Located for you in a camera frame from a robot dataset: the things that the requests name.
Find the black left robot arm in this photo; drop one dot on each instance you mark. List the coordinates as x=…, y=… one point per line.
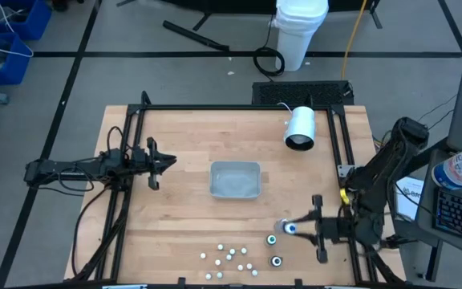
x=54, y=172

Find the black stand leg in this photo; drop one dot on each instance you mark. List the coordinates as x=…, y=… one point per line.
x=375, y=16

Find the large blue-tipped coloring bottle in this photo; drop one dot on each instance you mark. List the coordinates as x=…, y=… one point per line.
x=290, y=228

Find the black perforated computer case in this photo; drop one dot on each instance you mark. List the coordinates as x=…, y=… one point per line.
x=301, y=93

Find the white plastic bin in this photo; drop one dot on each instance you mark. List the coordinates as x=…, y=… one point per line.
x=235, y=180

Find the black equipment stand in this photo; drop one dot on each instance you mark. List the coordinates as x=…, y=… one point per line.
x=231, y=5

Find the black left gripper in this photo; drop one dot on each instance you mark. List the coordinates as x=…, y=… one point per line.
x=139, y=162

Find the white wipes canister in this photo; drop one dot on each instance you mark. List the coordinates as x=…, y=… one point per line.
x=461, y=166

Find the black aluminium table frame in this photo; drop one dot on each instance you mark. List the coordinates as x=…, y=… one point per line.
x=235, y=107

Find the blue plastic storage bin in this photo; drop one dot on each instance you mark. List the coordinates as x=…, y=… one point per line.
x=14, y=70
x=38, y=20

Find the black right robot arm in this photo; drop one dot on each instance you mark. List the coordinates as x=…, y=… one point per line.
x=375, y=180

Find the white plastic trash can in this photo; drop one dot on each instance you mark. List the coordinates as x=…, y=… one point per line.
x=299, y=36

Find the black backlit keyboard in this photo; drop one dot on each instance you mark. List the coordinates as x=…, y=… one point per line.
x=461, y=214

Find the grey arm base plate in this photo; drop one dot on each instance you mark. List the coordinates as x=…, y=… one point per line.
x=344, y=170

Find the black clamp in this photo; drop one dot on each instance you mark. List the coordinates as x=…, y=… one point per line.
x=399, y=241

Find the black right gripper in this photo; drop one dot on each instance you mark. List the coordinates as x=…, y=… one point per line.
x=335, y=229

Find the black tube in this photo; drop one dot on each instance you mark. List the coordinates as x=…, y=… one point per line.
x=195, y=36

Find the white paper sheet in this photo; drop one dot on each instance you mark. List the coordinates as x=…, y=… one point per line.
x=409, y=200

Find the grey keyboard desk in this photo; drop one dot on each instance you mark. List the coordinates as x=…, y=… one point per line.
x=425, y=216

